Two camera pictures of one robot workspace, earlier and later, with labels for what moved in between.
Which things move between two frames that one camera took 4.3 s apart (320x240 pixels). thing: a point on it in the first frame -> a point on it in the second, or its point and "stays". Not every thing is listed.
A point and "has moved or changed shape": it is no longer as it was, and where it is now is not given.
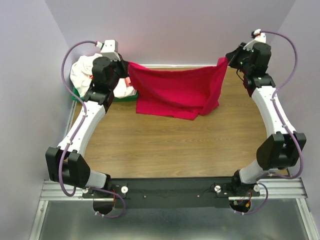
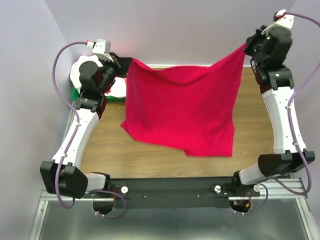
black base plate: (169, 193) stays
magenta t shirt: (184, 92) has moved or changed shape
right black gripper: (232, 57) -> (250, 41)
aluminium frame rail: (282, 189) stays
